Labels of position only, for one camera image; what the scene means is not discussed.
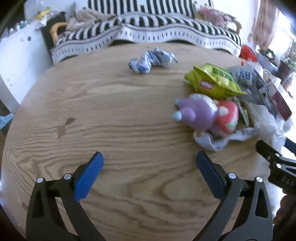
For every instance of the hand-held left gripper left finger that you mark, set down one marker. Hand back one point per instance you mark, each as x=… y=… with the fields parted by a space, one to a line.
x=89 y=176

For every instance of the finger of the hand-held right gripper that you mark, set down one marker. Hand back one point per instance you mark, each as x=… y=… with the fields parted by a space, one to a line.
x=291 y=144
x=266 y=149

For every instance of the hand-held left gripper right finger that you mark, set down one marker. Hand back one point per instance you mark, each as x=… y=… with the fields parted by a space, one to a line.
x=208 y=171

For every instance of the white plastic bag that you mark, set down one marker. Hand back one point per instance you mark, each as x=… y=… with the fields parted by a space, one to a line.
x=263 y=122

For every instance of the white paper wrapper strip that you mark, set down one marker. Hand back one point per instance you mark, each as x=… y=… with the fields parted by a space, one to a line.
x=217 y=143

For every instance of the red cardboard box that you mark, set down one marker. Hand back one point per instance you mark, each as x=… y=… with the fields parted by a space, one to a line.
x=281 y=102

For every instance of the red white toy figure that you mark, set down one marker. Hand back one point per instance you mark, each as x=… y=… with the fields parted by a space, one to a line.
x=227 y=118

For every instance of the purple toy figure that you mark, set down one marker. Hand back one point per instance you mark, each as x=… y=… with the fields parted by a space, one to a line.
x=198 y=111

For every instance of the grey printed packet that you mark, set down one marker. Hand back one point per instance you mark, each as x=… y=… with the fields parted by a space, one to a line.
x=247 y=77

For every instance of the yellow green snack packet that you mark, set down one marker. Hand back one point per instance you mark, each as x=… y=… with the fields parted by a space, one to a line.
x=215 y=81

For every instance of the blue white wrapper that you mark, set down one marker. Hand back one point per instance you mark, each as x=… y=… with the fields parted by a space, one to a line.
x=150 y=60

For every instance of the person's right hand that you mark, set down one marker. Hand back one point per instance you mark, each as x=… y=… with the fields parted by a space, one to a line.
x=285 y=208

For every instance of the dark green wrapper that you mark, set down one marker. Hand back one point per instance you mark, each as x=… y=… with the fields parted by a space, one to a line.
x=242 y=112

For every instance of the brown box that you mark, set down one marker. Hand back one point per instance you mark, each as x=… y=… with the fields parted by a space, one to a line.
x=285 y=69

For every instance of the green plant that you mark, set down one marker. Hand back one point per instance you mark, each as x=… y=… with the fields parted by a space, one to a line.
x=291 y=54

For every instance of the red bag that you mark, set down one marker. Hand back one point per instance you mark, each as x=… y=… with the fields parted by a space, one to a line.
x=248 y=52

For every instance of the brown patterned curtain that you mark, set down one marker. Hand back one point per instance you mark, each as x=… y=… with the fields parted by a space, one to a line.
x=266 y=23

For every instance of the white cabinet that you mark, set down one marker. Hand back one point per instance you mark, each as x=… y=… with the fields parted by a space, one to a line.
x=20 y=58

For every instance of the pink patterned cloth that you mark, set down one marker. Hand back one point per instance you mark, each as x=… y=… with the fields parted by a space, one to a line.
x=214 y=15

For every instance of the wooden-armed sofa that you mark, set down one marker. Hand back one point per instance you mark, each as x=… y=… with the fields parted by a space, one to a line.
x=46 y=32

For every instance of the black white striped blanket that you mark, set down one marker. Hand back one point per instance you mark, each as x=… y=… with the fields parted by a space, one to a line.
x=143 y=27

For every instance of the beige cloth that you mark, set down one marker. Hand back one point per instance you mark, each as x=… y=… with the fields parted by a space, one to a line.
x=90 y=17

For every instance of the yellow toy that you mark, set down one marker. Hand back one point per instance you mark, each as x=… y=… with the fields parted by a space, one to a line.
x=42 y=14

